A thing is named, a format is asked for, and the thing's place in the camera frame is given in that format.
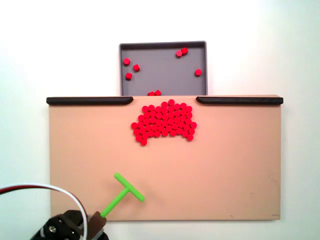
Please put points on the black edge rail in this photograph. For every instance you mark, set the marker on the black edge rail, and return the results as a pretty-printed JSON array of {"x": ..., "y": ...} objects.
[
  {"x": 240, "y": 101},
  {"x": 87, "y": 101}
]

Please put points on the beige flat board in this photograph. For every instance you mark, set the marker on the beige flat board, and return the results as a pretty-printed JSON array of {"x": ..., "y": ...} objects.
[{"x": 225, "y": 162}]

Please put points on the green T-shaped pusher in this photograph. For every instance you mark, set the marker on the green T-shaped pusher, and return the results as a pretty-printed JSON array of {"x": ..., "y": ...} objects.
[{"x": 117, "y": 200}]

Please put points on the pile of red granules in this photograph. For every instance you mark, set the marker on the pile of red granules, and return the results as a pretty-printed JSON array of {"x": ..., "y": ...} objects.
[{"x": 165, "y": 122}]

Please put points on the grey rectangular container tray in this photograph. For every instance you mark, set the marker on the grey rectangular container tray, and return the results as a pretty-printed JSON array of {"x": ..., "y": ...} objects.
[{"x": 162, "y": 75}]

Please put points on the red round granule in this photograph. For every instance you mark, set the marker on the red round granule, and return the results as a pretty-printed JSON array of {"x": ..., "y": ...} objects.
[
  {"x": 136, "y": 67},
  {"x": 128, "y": 76},
  {"x": 198, "y": 72},
  {"x": 184, "y": 50},
  {"x": 178, "y": 53},
  {"x": 157, "y": 92},
  {"x": 150, "y": 94},
  {"x": 126, "y": 61}
]

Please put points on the brown tool holder block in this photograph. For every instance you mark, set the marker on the brown tool holder block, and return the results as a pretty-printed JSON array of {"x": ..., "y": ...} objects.
[{"x": 96, "y": 225}]

